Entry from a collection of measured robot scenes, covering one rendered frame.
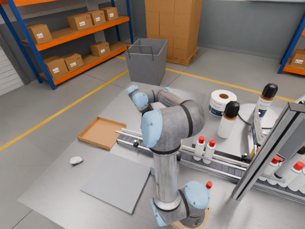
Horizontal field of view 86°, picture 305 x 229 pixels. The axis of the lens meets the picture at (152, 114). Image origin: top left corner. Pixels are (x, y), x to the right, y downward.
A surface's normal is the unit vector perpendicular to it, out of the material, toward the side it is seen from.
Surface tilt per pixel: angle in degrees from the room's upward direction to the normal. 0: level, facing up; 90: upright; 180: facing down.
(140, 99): 69
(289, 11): 90
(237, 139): 0
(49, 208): 0
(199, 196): 10
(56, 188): 0
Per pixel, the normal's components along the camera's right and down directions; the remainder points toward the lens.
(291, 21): -0.56, 0.56
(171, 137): 0.37, 0.41
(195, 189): 0.13, -0.78
